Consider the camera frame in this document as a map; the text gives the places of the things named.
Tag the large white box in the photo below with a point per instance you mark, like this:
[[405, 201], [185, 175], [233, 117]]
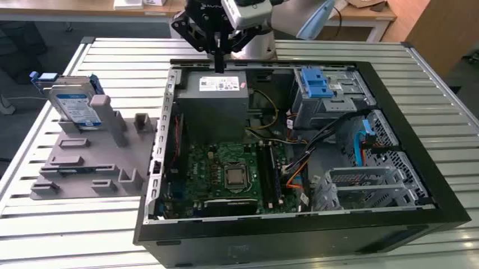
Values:
[[127, 5]]

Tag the white floor stand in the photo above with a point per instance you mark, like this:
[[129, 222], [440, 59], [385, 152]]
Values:
[[7, 107]]

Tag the wooden desk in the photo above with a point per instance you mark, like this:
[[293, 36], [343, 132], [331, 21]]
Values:
[[93, 12]]

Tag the brown cardboard piece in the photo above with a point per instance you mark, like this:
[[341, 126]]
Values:
[[364, 4]]

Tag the black PC case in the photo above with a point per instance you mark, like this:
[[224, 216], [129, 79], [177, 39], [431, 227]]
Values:
[[299, 238]]

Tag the blue drive latch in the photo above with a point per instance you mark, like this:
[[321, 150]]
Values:
[[316, 84]]

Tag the metal drive cage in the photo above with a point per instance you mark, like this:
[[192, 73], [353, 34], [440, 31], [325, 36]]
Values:
[[336, 106]]

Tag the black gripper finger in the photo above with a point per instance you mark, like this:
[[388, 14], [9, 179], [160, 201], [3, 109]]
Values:
[[223, 61], [217, 61]]

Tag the grey parts rack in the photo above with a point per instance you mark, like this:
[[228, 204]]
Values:
[[100, 157]]

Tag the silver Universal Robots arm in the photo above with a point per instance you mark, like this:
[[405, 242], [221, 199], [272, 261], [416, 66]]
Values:
[[257, 46]]

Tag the silver CPU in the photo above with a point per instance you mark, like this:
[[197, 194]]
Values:
[[236, 178]]

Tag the black RAM slot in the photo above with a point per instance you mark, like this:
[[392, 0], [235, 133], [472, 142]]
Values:
[[265, 173], [276, 179]]

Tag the wooden cabinet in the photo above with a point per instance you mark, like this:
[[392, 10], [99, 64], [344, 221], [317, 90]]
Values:
[[442, 33]]

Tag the black graphics card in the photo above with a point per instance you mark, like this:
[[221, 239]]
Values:
[[229, 207]]

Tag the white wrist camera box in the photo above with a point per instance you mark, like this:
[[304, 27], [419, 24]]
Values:
[[247, 14]]

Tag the green motherboard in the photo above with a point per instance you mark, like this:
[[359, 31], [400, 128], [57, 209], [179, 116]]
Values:
[[209, 168]]

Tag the grey power supply unit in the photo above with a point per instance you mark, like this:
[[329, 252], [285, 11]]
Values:
[[213, 117]]

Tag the hard disk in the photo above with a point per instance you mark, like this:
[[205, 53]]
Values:
[[75, 109]]

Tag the CPU socket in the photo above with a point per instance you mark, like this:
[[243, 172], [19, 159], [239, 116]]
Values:
[[236, 188]]

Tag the small white box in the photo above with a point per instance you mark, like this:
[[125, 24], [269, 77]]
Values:
[[153, 2]]

